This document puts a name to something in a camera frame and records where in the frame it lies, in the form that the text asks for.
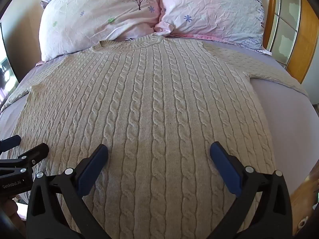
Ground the wooden headboard with glass panels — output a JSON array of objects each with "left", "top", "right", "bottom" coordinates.
[{"left": 263, "top": 0, "right": 319, "bottom": 84}]

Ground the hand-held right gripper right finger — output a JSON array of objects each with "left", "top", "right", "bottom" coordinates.
[{"left": 210, "top": 141, "right": 293, "bottom": 239}]

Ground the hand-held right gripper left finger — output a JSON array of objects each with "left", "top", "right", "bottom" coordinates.
[{"left": 26, "top": 144, "right": 111, "bottom": 239}]

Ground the lavender bed sheet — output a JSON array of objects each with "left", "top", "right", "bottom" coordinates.
[{"left": 0, "top": 36, "right": 319, "bottom": 206}]

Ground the person's left hand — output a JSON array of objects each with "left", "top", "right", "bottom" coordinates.
[{"left": 0, "top": 196, "right": 27, "bottom": 231}]

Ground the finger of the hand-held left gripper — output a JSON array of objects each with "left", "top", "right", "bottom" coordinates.
[
  {"left": 0, "top": 143, "right": 49, "bottom": 170},
  {"left": 0, "top": 135, "right": 22, "bottom": 155}
]

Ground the beige cable-knit sweater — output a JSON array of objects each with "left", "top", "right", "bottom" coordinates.
[{"left": 0, "top": 34, "right": 309, "bottom": 239}]

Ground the pink pillow with flower print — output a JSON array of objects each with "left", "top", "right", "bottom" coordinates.
[{"left": 153, "top": 0, "right": 272, "bottom": 55}]

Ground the bright window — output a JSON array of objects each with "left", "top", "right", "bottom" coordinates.
[{"left": 0, "top": 22, "right": 19, "bottom": 103}]

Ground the pink pillow with tree print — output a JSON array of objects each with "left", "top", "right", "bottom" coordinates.
[{"left": 38, "top": 0, "right": 162, "bottom": 62}]

